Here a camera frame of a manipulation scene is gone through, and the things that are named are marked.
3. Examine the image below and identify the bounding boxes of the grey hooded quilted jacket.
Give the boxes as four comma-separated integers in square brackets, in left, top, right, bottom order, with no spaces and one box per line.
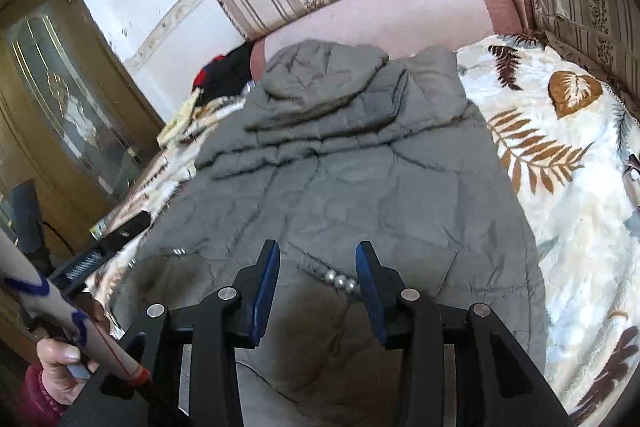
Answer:
[112,38,548,427]

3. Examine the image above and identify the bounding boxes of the leaf print blanket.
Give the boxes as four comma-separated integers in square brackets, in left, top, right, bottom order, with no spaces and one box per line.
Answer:
[82,32,640,427]

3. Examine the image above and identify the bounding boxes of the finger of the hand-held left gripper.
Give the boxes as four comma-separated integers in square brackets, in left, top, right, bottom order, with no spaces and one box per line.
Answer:
[102,210,152,251]

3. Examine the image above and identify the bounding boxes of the person's left forearm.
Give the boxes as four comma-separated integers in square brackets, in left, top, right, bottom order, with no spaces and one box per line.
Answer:
[15,362,71,427]

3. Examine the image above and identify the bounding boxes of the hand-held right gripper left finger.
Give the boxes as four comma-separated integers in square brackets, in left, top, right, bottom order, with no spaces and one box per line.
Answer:
[60,239,281,427]

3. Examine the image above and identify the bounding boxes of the black and red clothes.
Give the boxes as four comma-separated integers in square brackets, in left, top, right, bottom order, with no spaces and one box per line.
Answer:
[192,42,256,95]

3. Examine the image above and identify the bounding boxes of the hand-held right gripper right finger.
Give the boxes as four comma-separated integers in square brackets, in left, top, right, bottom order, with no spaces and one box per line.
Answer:
[355,241,571,427]

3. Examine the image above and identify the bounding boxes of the green printed box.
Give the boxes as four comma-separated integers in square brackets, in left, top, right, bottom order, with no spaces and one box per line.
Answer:
[90,207,132,239]

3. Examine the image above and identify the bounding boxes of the wooden door with glass panel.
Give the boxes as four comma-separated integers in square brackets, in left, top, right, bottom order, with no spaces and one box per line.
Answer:
[0,0,168,358]

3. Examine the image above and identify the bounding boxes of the person's left hand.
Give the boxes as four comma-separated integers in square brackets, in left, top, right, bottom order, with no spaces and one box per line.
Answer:
[37,336,99,406]

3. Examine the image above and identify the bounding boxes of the yellow cloth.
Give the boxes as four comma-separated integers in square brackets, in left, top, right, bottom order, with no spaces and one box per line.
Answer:
[157,89,203,148]

